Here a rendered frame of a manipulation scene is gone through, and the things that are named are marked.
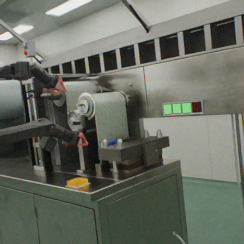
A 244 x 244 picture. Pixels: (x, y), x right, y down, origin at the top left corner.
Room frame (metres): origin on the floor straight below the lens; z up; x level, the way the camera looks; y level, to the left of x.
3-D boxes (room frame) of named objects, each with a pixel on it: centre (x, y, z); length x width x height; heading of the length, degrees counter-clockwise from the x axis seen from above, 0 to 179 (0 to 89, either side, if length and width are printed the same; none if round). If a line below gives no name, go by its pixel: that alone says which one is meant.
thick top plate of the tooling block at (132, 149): (1.68, -0.06, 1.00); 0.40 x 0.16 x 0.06; 136
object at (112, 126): (1.73, 0.05, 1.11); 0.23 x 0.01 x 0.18; 136
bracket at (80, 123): (1.68, 0.24, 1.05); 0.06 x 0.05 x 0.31; 136
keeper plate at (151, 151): (1.62, -0.14, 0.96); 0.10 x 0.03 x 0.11; 136
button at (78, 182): (1.41, 0.23, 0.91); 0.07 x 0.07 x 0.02; 46
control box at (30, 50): (2.09, 0.56, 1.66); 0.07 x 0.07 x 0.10; 40
